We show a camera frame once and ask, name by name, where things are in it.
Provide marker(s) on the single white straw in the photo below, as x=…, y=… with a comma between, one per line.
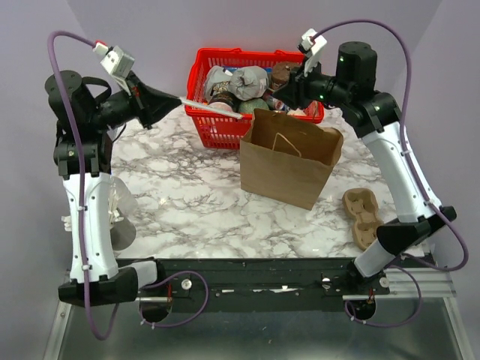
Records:
x=202, y=106

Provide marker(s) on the brown lidded round tub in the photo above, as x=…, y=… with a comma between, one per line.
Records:
x=280, y=73

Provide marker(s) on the red drink can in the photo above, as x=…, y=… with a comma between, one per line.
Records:
x=273, y=103

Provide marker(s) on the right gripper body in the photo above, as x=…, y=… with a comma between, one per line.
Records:
x=316, y=87

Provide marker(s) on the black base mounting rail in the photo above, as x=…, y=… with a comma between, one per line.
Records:
x=261, y=285

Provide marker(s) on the brown paper bag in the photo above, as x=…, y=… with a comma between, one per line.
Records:
x=287, y=159

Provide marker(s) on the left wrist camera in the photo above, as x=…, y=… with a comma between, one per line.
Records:
x=116, y=62

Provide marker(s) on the aluminium frame rail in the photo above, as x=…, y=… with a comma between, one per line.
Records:
x=396, y=284

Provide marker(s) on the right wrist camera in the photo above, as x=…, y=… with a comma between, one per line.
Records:
x=311, y=45

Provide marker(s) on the grey crumpled foil bag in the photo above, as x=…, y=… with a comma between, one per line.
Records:
x=245, y=83

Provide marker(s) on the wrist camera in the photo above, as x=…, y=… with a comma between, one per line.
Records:
x=116, y=62
x=311, y=45

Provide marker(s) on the clear plastic water bottle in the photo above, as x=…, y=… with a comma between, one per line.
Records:
x=121, y=201

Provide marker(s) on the dark lidded jar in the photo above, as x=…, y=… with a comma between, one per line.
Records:
x=224, y=100

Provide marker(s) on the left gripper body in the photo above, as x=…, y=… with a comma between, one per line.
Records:
x=132, y=82

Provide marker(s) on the grey straw holder cup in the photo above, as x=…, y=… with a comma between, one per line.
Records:
x=123, y=234

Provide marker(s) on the green textured ball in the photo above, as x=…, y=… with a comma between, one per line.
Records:
x=249, y=106

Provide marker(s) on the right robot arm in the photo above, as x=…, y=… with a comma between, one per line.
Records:
x=376, y=119

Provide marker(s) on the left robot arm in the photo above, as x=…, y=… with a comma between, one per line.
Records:
x=82, y=154

